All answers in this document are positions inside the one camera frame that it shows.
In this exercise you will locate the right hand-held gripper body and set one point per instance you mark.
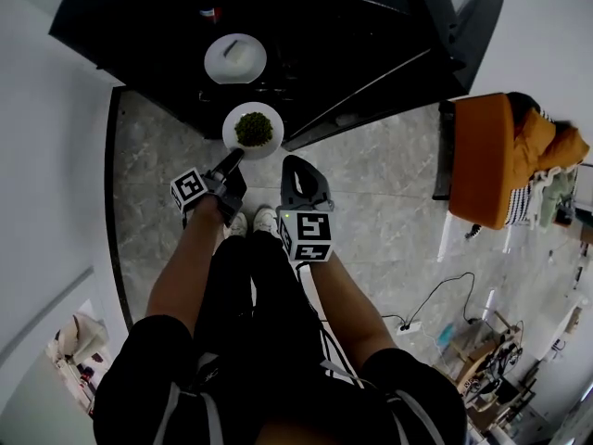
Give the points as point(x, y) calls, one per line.
point(308, 230)

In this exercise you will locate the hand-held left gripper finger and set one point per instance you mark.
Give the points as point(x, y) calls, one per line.
point(230, 165)

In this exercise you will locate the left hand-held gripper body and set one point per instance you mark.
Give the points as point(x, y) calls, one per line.
point(187, 188)

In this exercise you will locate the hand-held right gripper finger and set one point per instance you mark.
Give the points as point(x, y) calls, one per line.
point(324, 179)
point(287, 183)

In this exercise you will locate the plate of green peas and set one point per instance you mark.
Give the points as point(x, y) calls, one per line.
point(253, 130)

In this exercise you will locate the plate of white block food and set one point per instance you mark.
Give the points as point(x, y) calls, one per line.
point(236, 58)

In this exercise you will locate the black cabinet fridge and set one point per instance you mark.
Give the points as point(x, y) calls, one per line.
point(347, 40)

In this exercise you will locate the person's left forearm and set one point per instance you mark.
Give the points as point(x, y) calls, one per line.
point(180, 271)

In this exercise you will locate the person's right forearm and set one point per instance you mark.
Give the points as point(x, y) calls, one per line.
point(347, 304)

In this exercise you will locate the person's white right shoe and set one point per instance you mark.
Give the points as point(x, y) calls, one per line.
point(265, 220)

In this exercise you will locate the person's white shoe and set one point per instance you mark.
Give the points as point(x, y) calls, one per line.
point(265, 220)
point(237, 226)

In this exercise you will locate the person's white left shoe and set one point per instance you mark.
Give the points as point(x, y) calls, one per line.
point(237, 226)

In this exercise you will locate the person's black trousers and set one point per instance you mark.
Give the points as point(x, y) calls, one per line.
point(259, 295)

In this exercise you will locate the white power strip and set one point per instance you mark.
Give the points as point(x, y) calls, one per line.
point(409, 328)

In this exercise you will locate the red-capped drink bottle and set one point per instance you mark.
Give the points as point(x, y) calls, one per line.
point(210, 14)

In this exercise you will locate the orange sofa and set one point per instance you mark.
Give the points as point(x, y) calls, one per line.
point(482, 156)

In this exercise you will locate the person's black shirt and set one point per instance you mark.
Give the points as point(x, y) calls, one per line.
point(278, 397)

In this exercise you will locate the teal cloth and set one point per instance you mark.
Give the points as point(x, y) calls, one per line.
point(445, 334)

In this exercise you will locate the beige bag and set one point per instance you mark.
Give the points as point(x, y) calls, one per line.
point(85, 336)

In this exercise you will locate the black and white striped blanket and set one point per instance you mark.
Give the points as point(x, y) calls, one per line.
point(519, 199)

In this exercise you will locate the person's face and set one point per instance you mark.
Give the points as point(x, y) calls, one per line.
point(306, 434)

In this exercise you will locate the wooden stool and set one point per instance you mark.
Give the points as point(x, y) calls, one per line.
point(482, 350)

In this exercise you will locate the orange cushion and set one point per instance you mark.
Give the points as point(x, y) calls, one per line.
point(533, 142)
point(567, 148)

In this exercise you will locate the black striped garment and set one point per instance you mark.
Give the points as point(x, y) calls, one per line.
point(523, 102)

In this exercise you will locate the pale green cloth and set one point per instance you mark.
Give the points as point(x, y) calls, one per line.
point(553, 197)

